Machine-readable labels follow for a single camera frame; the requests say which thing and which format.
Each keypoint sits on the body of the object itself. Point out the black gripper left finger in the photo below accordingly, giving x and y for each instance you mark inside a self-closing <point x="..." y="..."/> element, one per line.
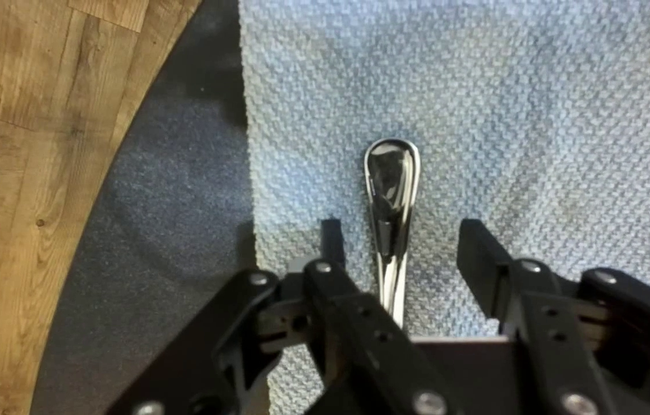
<point x="339" y="331"/>

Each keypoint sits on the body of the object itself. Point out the steel table knife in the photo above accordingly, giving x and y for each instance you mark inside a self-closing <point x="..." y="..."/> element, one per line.
<point x="393" y="291"/>

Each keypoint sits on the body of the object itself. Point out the blue waffle-weave towel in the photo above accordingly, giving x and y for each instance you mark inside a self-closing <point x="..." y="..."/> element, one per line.
<point x="533" y="116"/>

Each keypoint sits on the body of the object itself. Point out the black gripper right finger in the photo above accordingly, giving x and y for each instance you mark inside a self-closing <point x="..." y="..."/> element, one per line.
<point x="570" y="337"/>

